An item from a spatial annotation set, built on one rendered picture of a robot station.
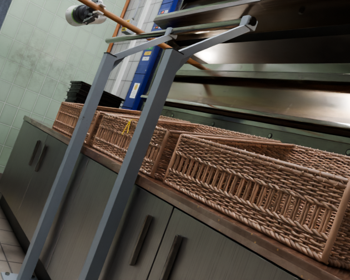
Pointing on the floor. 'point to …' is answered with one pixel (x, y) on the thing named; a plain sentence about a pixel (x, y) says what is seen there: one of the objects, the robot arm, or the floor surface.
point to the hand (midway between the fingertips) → (99, 9)
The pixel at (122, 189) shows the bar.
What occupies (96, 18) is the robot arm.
